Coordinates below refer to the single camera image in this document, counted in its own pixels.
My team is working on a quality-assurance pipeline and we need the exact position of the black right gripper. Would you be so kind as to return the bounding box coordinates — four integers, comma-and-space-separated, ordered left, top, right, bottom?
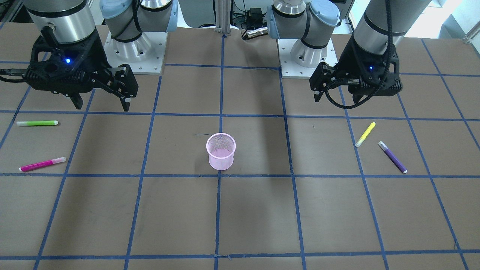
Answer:
22, 26, 139, 112

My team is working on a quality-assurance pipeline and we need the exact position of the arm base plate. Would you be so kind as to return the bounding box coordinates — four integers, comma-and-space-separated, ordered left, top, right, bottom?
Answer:
103, 32, 168, 75
277, 38, 338, 79

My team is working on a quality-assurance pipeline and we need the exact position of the yellow marker pen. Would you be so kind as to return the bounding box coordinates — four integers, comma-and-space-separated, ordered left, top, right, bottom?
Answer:
355, 122, 377, 148

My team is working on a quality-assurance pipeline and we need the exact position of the braided black cable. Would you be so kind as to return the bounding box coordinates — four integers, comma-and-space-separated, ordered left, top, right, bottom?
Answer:
324, 0, 393, 110

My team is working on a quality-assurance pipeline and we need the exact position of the green marker pen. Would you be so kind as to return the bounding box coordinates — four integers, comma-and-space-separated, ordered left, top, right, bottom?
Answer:
16, 121, 59, 126

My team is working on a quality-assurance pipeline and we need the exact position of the aluminium frame post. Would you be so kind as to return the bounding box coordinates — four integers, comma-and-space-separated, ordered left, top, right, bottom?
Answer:
214, 0, 232, 36

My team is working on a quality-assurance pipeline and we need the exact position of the purple marker pen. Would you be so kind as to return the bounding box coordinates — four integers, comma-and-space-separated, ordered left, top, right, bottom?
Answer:
378, 141, 408, 174

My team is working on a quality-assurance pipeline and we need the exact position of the pink marker pen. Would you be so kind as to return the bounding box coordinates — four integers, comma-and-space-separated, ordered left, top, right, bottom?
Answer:
19, 157, 66, 173

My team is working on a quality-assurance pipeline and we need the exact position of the pink mesh cup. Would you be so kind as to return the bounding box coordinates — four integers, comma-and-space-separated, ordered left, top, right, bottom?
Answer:
206, 133, 236, 171

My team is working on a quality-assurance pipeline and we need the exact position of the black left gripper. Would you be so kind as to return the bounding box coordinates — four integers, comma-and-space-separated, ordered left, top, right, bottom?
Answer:
310, 36, 403, 105

